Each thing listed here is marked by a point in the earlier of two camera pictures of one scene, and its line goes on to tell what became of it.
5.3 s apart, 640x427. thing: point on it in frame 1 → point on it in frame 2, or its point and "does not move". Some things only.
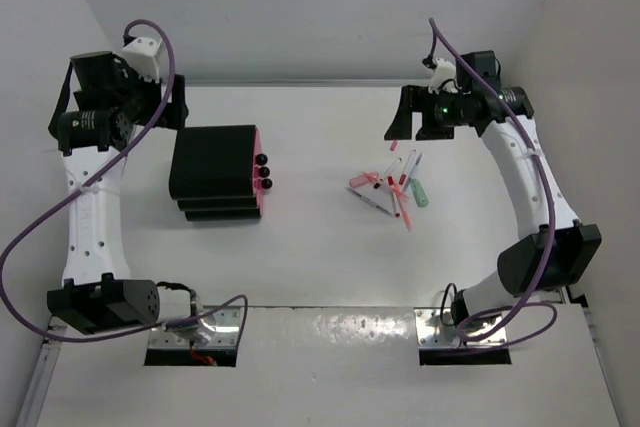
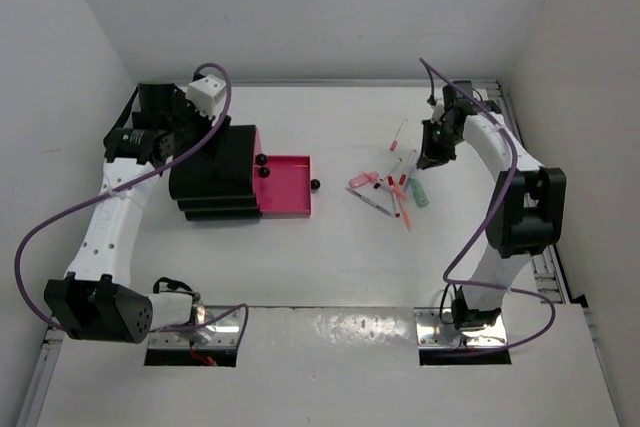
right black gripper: [414, 98] → [430, 156]
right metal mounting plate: [431, 331] does not move
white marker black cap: [387, 173] → [384, 186]
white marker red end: [402, 178] does not move
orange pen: [402, 207] does not move
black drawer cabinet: [212, 172] does not move
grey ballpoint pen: [369, 201] does not move
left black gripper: [173, 114] → [183, 106]
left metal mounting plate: [222, 327] does not move
